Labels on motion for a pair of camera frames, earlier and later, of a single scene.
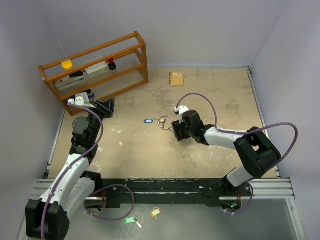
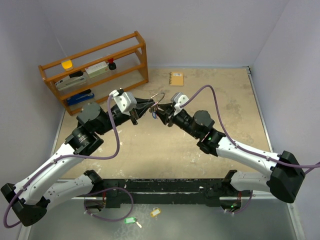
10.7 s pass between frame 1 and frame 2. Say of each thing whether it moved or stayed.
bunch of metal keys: moved
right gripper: moved
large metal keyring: moved
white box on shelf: stayed
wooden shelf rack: stayed
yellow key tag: stayed
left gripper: moved
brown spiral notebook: stayed
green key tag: stayed
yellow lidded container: stayed
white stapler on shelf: stayed
